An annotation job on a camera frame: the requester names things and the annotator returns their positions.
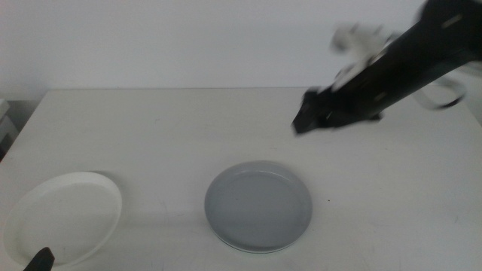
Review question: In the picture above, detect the white shallow bowl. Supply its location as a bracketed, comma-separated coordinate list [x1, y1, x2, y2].
[2, 171, 124, 269]

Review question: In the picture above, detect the grey shallow bowl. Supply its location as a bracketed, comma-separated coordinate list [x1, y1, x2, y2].
[204, 160, 313, 252]

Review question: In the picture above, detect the pale green shallow bowl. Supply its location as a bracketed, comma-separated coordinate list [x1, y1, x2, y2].
[218, 240, 302, 254]

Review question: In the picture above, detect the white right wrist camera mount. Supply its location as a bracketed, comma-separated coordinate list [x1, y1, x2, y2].
[330, 23, 395, 91]

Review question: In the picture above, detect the grey looped cable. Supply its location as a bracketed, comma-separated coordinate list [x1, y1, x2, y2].
[412, 73, 468, 111]

